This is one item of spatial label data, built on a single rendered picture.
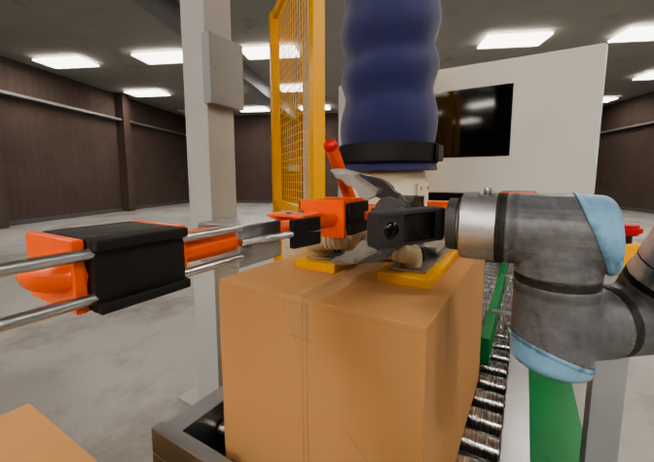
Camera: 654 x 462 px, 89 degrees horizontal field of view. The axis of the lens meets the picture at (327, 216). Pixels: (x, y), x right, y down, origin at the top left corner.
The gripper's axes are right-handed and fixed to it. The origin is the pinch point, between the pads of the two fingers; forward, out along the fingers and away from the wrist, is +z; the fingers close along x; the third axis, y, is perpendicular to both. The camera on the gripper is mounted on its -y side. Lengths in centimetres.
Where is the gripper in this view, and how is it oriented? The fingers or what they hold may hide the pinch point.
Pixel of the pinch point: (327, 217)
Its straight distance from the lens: 54.2
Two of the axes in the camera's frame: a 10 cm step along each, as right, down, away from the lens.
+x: 0.0, -9.9, -1.1
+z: -8.6, -0.6, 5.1
